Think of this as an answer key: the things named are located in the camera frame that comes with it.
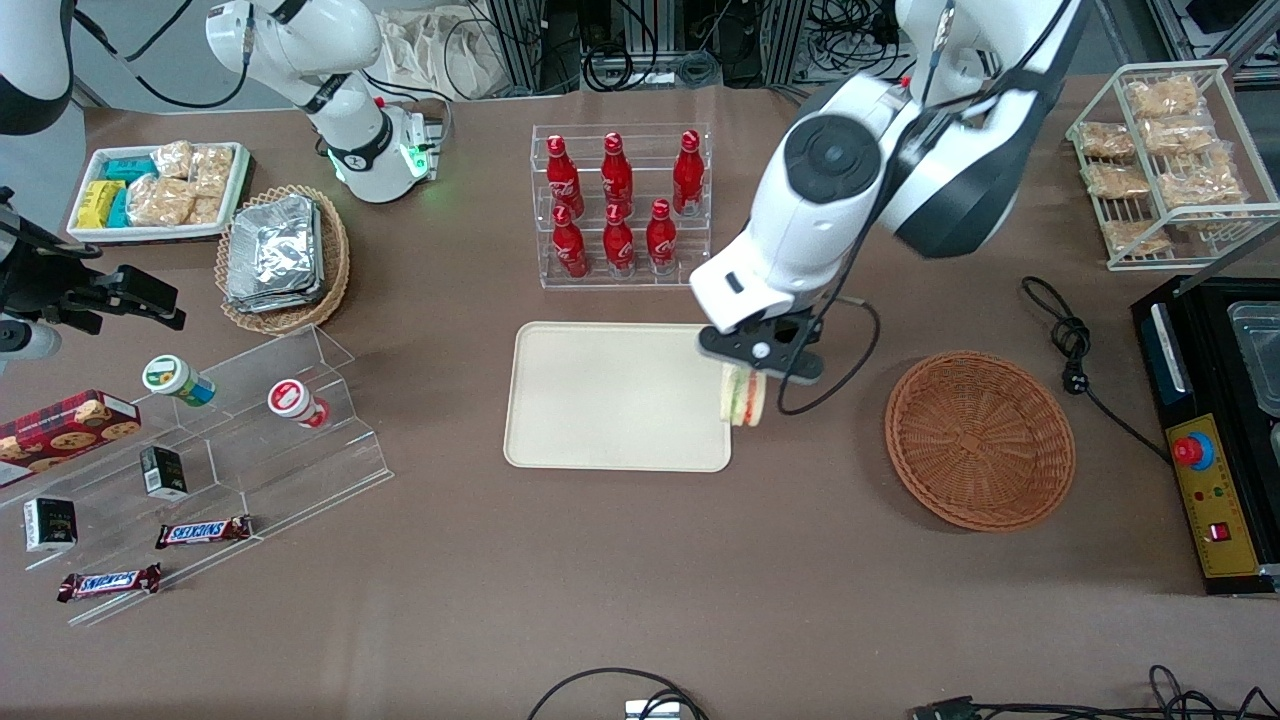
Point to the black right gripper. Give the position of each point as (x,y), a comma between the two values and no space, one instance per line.
(52,283)

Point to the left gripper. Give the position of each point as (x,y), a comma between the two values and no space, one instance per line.
(787,329)

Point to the sandwich with lettuce tomato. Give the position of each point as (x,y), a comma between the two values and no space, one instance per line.
(745,398)

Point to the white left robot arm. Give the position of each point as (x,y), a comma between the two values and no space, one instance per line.
(790,215)

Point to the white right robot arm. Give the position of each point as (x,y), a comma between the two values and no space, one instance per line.
(300,40)

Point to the beige plastic serving tray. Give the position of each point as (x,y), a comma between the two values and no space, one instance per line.
(610,400)

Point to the oval tan wicker basket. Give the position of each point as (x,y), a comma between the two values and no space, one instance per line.
(335,260)

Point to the round brown wicker basket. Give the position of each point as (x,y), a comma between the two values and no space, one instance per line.
(980,440)

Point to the white rectangular snack bin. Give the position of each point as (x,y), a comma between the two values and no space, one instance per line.
(90,236)

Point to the yellow snack pack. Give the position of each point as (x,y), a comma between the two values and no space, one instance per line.
(100,205)

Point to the teal snack pack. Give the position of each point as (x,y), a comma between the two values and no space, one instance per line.
(120,208)
(130,168)

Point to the clear bag brown crackers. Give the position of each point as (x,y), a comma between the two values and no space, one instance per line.
(206,209)
(212,170)
(1117,181)
(1135,237)
(1200,182)
(1163,97)
(1105,140)
(1178,135)
(172,160)
(160,202)

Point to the red cola bottle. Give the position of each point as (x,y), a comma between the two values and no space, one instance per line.
(617,172)
(570,245)
(661,240)
(563,175)
(618,245)
(687,175)

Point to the clear acrylic bottle rack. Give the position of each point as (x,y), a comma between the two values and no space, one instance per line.
(640,282)

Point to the yoghurt cup green lid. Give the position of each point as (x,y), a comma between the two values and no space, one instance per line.
(175,380)

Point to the red cookie box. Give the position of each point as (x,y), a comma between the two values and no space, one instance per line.
(60,430)

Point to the silver foil pouch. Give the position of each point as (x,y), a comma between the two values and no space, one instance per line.
(275,298)
(272,240)

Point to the small black box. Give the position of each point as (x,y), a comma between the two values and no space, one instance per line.
(163,473)
(50,525)

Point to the yoghurt cup red lid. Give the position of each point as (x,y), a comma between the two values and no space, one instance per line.
(295,402)

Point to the clear acrylic stepped display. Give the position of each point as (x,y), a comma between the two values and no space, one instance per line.
(280,470)

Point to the brown snickers bar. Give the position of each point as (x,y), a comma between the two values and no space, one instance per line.
(205,532)
(110,582)

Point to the white cloth bag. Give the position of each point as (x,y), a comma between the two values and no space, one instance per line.
(440,55)

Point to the small grey adapter box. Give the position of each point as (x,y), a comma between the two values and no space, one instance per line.
(652,711)

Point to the black sealing machine yellow panel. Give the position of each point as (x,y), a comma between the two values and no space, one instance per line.
(1215,500)

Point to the dark left wrist camera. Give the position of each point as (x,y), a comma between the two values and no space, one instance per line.
(740,347)

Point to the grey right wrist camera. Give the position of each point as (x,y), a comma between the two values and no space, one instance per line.
(25,342)

